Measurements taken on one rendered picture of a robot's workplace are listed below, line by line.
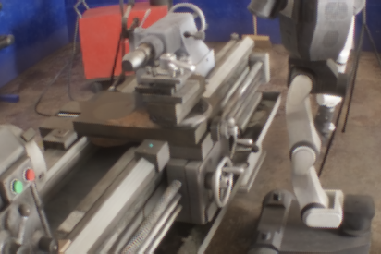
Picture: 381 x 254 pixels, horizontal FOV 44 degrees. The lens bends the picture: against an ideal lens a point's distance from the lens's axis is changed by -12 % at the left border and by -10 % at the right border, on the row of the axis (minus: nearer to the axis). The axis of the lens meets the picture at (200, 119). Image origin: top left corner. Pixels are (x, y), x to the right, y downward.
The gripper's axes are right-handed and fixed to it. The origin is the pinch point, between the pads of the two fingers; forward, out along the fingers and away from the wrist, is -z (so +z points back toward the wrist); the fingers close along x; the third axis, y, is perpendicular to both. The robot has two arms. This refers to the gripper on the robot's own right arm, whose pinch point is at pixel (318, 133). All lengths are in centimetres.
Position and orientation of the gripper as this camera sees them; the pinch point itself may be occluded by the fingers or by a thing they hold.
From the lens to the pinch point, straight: 261.8
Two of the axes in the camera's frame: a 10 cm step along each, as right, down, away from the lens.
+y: -9.1, 1.7, -3.8
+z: 1.1, -7.9, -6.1
